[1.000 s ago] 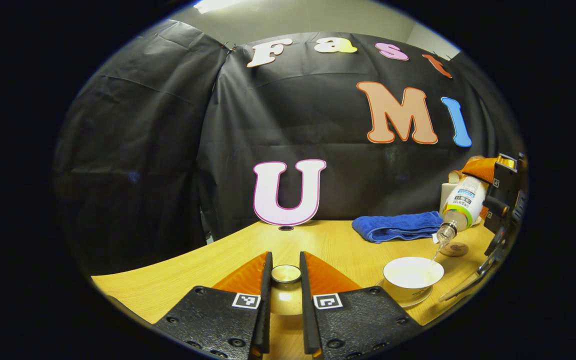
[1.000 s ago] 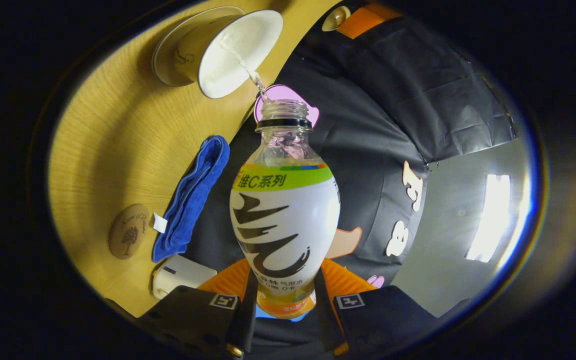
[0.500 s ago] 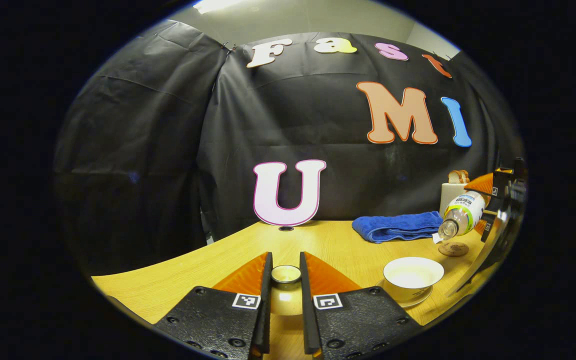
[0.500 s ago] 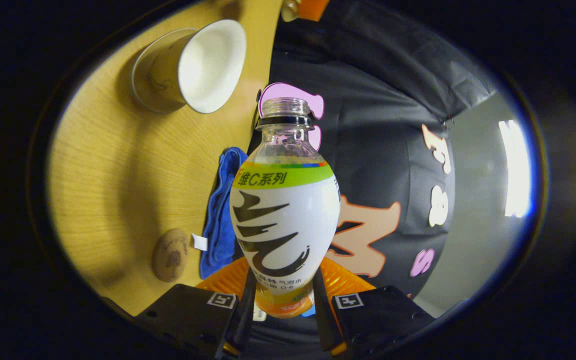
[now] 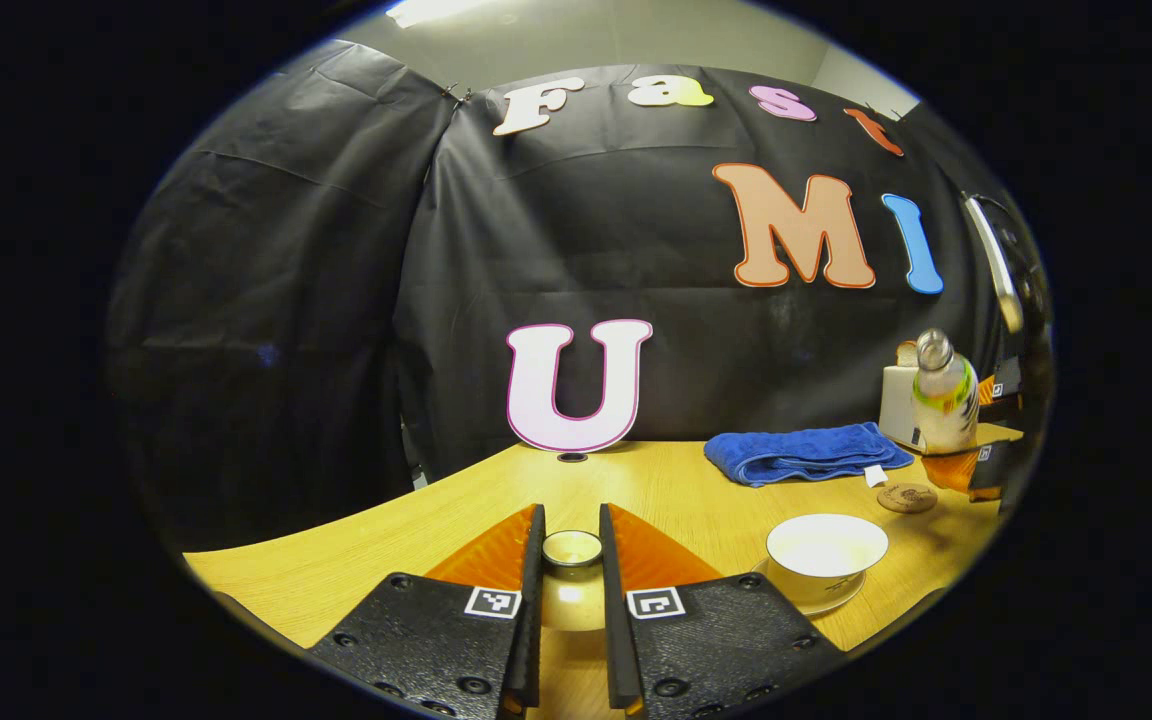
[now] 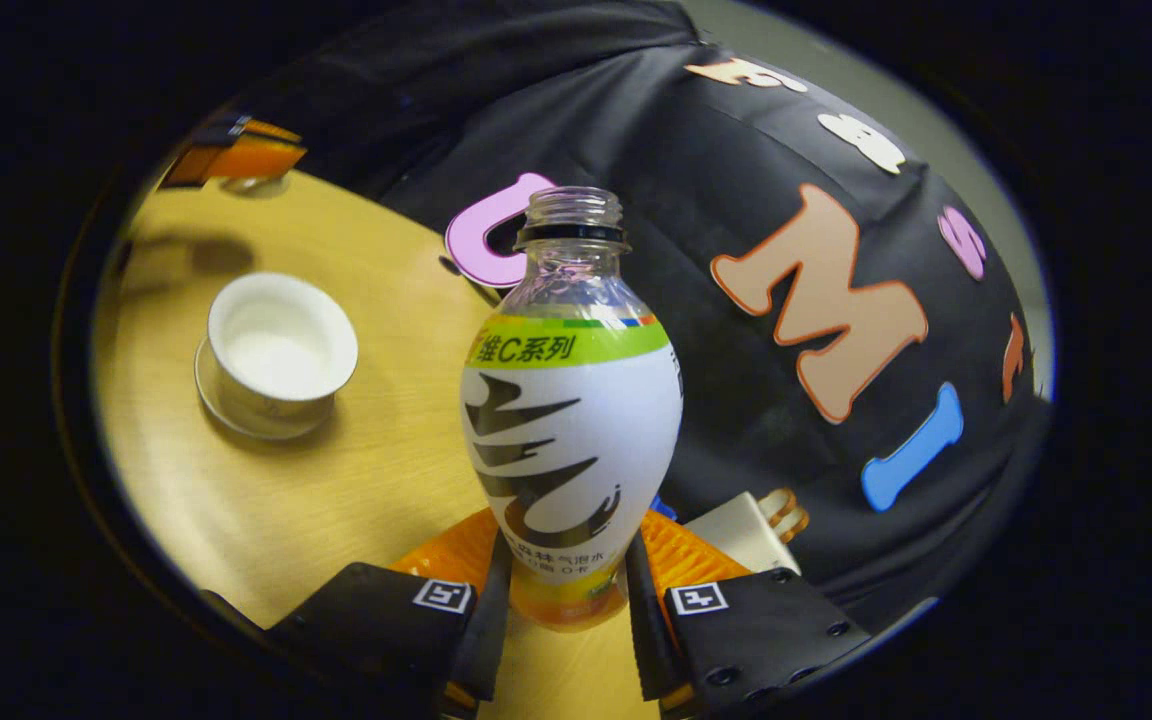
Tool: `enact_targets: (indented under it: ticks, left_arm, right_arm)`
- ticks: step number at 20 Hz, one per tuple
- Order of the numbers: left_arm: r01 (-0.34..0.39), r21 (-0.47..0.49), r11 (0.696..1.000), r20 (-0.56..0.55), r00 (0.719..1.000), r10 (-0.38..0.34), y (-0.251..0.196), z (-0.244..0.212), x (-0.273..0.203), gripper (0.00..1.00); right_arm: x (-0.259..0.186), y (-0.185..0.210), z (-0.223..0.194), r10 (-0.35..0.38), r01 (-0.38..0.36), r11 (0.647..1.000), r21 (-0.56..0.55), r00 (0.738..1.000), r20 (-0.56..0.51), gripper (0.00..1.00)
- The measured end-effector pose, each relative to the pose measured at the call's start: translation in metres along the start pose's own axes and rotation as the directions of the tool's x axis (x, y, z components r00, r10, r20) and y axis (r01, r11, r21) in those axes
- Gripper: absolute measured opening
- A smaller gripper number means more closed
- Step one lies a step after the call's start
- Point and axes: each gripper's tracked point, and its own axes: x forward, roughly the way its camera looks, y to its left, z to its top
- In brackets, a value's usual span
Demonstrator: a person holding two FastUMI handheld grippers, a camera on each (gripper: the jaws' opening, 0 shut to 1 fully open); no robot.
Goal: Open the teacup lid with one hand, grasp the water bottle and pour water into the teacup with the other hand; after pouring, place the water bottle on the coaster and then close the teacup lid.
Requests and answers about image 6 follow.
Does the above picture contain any white saucer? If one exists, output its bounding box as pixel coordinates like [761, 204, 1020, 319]
[194, 335, 337, 442]

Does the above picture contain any cream white toaster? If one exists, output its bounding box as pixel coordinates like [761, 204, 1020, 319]
[681, 490, 803, 577]

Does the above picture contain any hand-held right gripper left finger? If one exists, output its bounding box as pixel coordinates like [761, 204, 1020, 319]
[264, 508, 515, 720]

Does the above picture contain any white teacup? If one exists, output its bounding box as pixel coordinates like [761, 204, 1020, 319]
[206, 271, 360, 423]

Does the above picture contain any black backdrop cloth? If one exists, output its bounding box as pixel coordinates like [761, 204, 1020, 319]
[226, 0, 1055, 631]

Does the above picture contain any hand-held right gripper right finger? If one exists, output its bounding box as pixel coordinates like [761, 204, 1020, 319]
[624, 510, 874, 719]

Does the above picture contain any white label water bottle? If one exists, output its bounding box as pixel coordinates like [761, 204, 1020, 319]
[460, 186, 684, 633]

